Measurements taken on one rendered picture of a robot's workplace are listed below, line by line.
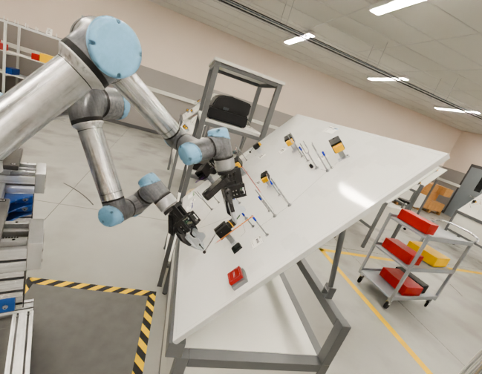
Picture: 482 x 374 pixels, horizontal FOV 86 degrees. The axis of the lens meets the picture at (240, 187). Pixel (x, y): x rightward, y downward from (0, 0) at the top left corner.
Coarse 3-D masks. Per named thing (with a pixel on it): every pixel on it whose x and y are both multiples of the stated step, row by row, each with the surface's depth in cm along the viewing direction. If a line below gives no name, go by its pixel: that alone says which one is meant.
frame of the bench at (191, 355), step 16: (288, 288) 140; (304, 320) 121; (160, 352) 131; (192, 352) 89; (208, 352) 91; (224, 352) 93; (240, 352) 95; (256, 352) 97; (176, 368) 88; (240, 368) 93; (256, 368) 95; (272, 368) 96; (288, 368) 98; (304, 368) 100; (320, 368) 101
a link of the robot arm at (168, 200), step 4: (168, 196) 99; (172, 196) 100; (160, 200) 97; (164, 200) 98; (168, 200) 98; (172, 200) 99; (176, 200) 101; (156, 204) 99; (160, 204) 98; (164, 204) 98; (168, 204) 98; (172, 204) 99; (160, 208) 98; (164, 208) 98; (168, 208) 98
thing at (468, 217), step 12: (468, 204) 607; (480, 204) 593; (456, 216) 608; (468, 216) 584; (480, 216) 572; (456, 228) 603; (468, 228) 581; (480, 228) 561; (468, 240) 575; (480, 240) 556
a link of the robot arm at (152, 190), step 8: (144, 176) 98; (152, 176) 99; (144, 184) 97; (152, 184) 97; (160, 184) 99; (144, 192) 98; (152, 192) 97; (160, 192) 98; (168, 192) 100; (152, 200) 99
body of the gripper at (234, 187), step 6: (234, 168) 97; (240, 168) 98; (222, 174) 96; (228, 174) 99; (234, 174) 98; (240, 174) 99; (234, 180) 99; (240, 180) 99; (228, 186) 98; (234, 186) 97; (240, 186) 98; (222, 192) 102; (228, 192) 98; (234, 192) 99; (240, 192) 99; (234, 198) 100
